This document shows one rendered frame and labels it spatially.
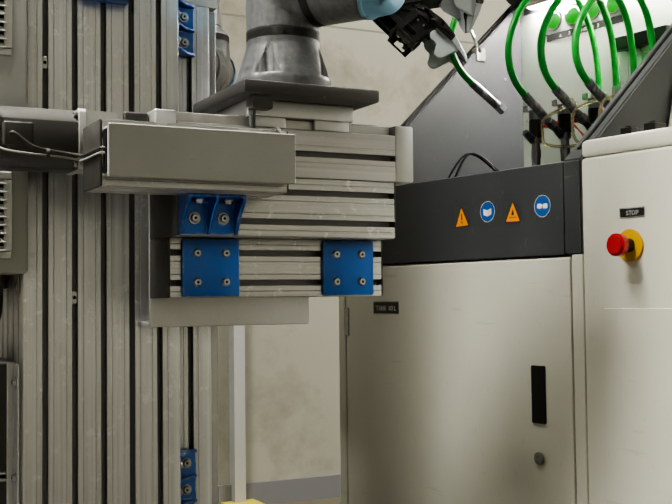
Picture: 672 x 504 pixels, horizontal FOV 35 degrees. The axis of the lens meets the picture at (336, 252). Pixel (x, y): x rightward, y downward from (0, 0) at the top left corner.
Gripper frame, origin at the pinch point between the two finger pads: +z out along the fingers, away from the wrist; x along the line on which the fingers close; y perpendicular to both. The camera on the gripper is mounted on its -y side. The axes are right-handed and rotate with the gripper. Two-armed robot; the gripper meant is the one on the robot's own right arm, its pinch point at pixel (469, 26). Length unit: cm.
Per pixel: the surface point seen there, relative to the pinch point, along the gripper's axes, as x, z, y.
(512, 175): 7.2, 28.1, -3.1
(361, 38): -175, -48, -107
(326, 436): -177, 100, -91
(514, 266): 7.2, 44.4, -3.1
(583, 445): 22, 75, -3
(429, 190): -15.7, 28.8, -3.1
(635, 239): 34, 41, -3
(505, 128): -43, 9, -51
